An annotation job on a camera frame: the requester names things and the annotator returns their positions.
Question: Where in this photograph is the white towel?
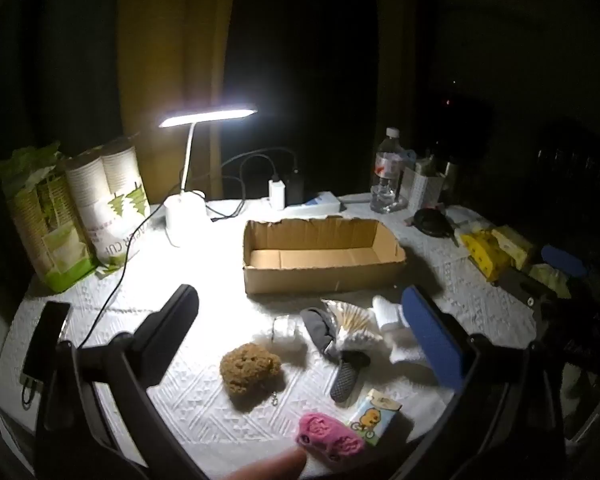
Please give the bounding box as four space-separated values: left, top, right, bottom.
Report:
372 295 427 365

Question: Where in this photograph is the brown fuzzy plush toy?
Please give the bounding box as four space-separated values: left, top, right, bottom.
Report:
220 342 282 396

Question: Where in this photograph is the cartoon tissue packet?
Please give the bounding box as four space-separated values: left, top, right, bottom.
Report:
347 389 402 446

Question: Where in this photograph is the grey dotted glove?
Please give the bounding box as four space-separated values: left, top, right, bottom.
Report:
300 308 370 404

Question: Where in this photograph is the bubble wrap piece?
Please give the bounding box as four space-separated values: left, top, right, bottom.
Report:
271 315 303 350

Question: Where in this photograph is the pink knitted item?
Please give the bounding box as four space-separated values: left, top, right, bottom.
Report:
296 413 366 464

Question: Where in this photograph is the crumpled yellowish plastic bag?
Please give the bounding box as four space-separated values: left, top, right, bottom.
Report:
529 263 571 299

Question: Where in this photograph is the pale yellow tissue pack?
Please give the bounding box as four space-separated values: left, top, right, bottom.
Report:
491 226 534 271

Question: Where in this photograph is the yellow snack packet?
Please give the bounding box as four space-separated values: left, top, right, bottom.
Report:
460 230 512 283

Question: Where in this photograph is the black smartphone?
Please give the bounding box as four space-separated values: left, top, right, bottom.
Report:
21 301 71 389

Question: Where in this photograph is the white embossed tablecloth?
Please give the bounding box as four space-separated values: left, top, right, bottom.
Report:
0 198 535 479

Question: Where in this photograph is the white desk lamp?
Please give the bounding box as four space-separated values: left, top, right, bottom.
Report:
158 105 257 247

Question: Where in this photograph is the white perforated basket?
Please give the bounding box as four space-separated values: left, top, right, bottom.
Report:
401 157 451 212

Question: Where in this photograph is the open cardboard box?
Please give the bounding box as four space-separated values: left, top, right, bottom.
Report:
242 216 406 296

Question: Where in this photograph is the white paper cup sleeve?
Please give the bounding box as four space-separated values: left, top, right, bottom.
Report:
65 138 150 268

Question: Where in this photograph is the clear water bottle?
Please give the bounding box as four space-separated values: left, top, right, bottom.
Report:
370 128 403 214

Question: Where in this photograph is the white blue flat box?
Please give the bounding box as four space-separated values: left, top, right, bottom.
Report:
302 192 342 214

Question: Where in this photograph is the green paper cup sleeve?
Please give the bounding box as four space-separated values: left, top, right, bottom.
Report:
0 142 96 292

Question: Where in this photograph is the white charger plug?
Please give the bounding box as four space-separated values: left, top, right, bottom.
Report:
268 178 286 210

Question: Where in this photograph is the black power adapter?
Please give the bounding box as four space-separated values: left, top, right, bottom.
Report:
284 169 304 206

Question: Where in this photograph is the yellow curtain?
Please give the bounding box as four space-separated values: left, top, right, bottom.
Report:
117 0 233 202

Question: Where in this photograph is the black lamp cable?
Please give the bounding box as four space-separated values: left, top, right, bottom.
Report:
74 146 301 351

